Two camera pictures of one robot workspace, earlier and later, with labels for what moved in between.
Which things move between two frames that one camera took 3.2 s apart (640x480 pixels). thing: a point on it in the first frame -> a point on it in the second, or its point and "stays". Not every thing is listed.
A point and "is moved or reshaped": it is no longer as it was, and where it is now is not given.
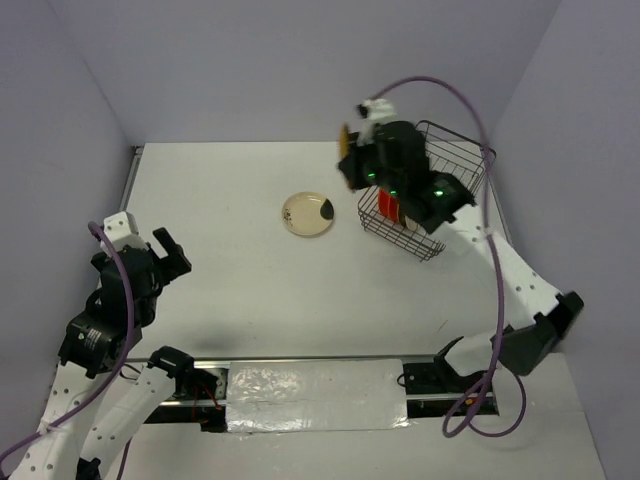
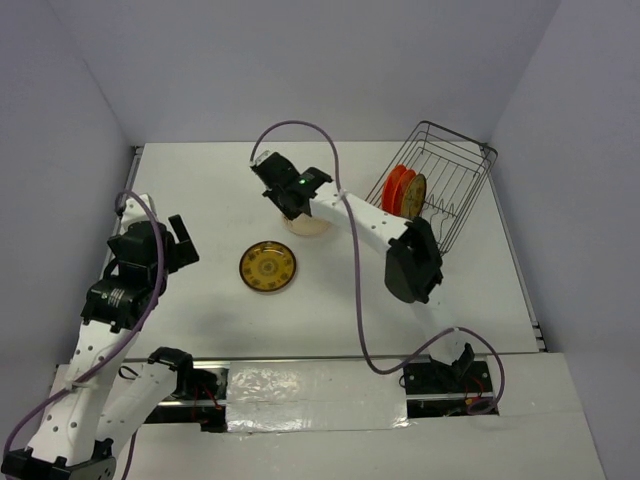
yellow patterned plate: (344, 141) -> (267, 265)
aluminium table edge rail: (137, 151) stays
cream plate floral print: (412, 225) is moved or reshaped
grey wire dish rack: (451, 155) stays
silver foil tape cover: (286, 395) stays
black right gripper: (349, 167) -> (273, 193)
